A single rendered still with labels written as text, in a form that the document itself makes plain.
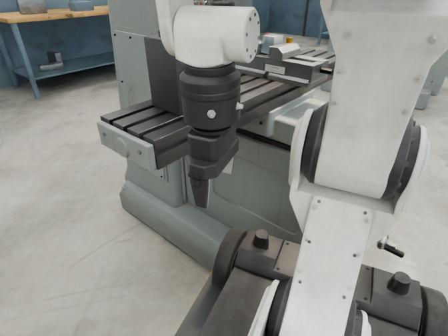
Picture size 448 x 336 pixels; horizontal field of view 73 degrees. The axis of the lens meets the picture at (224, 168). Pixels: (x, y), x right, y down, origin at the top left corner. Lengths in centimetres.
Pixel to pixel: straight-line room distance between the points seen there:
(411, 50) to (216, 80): 23
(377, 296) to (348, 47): 62
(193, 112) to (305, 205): 28
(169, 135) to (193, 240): 91
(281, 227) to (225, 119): 94
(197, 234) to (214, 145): 112
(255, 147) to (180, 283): 78
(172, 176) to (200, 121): 116
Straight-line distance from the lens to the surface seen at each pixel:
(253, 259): 88
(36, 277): 184
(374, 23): 41
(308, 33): 838
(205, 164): 46
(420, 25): 41
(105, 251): 182
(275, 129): 112
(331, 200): 57
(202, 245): 154
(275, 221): 133
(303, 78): 111
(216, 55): 41
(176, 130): 75
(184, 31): 42
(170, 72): 82
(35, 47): 518
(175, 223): 164
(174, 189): 162
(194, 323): 100
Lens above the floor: 126
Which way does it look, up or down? 32 degrees down
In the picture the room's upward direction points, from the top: straight up
